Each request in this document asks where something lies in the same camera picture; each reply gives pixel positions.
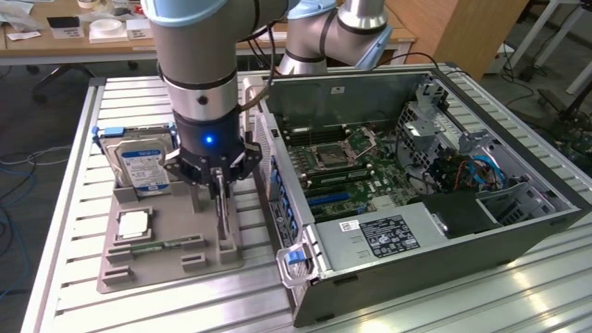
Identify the CPU socket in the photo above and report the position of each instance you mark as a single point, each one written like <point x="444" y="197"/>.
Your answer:
<point x="335" y="157"/>

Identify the black floor stand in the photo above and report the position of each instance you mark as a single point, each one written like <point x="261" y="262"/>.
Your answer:
<point x="555" y="100"/>

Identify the clear plastic bag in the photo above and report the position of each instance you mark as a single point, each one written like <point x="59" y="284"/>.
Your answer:
<point x="19" y="15"/>

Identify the beige tape roll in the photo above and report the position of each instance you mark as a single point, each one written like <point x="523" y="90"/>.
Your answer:
<point x="85" y="4"/>

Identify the green graphics card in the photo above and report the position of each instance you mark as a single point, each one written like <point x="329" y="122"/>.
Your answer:
<point x="225" y="222"/>

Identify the grey power supply unit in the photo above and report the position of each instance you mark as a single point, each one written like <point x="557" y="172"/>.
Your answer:
<point x="337" y="249"/>

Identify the white metal table frame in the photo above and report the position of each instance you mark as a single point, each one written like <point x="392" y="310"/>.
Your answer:
<point x="580" y="79"/>

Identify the grey plastic parts rack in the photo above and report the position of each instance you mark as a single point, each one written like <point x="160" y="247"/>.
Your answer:
<point x="184" y="270"/>

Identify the metal drive cage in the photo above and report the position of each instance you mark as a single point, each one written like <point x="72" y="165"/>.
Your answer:
<point x="423" y="135"/>

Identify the black plastic air shroud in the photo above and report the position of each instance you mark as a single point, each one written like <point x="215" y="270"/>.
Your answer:
<point x="463" y="215"/>

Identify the white box with black lid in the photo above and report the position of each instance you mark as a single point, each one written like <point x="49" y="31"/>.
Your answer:
<point x="65" y="27"/>

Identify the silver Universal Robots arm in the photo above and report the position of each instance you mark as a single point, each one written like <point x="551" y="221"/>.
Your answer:
<point x="193" y="52"/>

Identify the flat white box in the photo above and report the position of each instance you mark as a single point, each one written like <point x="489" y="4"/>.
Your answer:
<point x="108" y="37"/>

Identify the long black expansion slot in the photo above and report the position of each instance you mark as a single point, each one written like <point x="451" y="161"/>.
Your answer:
<point x="325" y="191"/>

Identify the silver CPU chip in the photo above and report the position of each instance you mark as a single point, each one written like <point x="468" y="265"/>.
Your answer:
<point x="131" y="225"/>

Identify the black office chair base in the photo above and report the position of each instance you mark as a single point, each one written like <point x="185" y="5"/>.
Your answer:
<point x="44" y="81"/>

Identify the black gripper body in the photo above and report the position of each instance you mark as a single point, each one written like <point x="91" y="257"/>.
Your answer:
<point x="208" y="149"/>

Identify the white tape roll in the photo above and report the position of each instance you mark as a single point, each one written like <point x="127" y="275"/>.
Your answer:
<point x="105" y="26"/>

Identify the silver chipset heatsink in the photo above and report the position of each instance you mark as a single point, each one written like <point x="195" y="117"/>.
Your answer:
<point x="383" y="204"/>

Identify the white paper label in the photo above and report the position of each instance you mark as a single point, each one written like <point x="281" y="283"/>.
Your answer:
<point x="23" y="35"/>

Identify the blue case release latch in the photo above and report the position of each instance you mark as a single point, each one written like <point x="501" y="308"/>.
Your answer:
<point x="295" y="259"/>

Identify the green motherboard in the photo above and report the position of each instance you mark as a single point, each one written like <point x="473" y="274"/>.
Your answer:
<point x="384" y="194"/>

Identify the wooden desk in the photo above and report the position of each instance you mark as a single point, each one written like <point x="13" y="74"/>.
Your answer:
<point x="45" y="48"/>

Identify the black open PC case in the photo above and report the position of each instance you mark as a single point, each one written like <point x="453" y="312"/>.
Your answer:
<point x="416" y="277"/>

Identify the grey disk bay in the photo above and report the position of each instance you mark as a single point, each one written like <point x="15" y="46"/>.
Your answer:
<point x="523" y="204"/>

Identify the metal socket cover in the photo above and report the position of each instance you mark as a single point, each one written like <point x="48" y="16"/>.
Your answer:
<point x="360" y="142"/>

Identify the blue expansion slot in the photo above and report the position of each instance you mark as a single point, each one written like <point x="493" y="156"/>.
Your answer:
<point x="331" y="199"/>

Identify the hard disk with blue caddy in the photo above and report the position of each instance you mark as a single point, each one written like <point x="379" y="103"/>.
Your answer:
<point x="133" y="163"/>

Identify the white labelled box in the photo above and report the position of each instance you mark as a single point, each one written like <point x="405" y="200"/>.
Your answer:
<point x="139" y="29"/>

